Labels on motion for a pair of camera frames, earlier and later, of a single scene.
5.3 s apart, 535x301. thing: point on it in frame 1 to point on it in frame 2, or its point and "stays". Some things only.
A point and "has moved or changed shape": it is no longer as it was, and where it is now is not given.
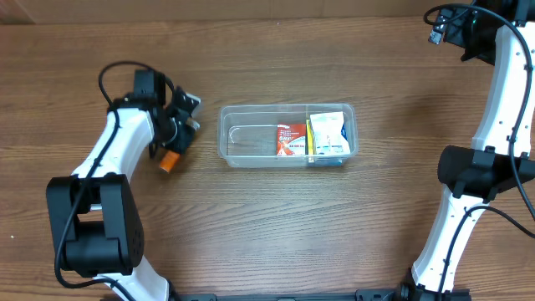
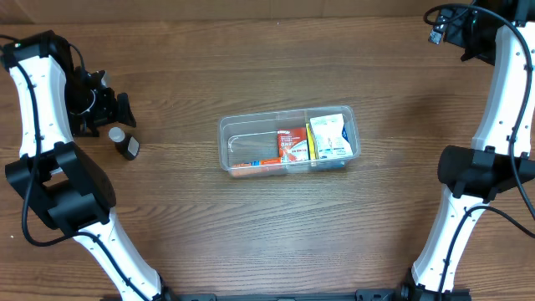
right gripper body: x=476 y=30 stays
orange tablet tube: x=169 y=160 to x=269 y=166
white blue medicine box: x=328 y=136 stays
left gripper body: x=177 y=135 to x=85 y=106
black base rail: x=401 y=293 stays
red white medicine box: x=291 y=140 has moved or changed shape
